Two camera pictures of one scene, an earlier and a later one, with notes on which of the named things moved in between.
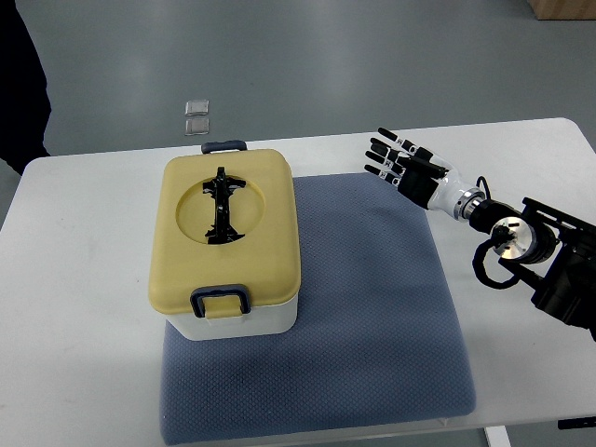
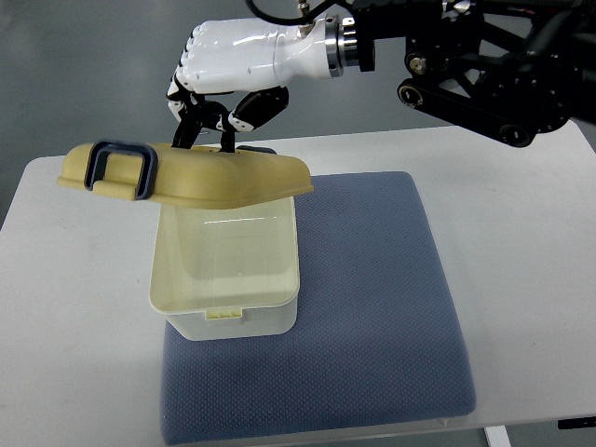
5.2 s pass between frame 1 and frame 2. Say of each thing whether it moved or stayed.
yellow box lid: moved
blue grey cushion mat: stayed
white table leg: stayed
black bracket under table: stayed
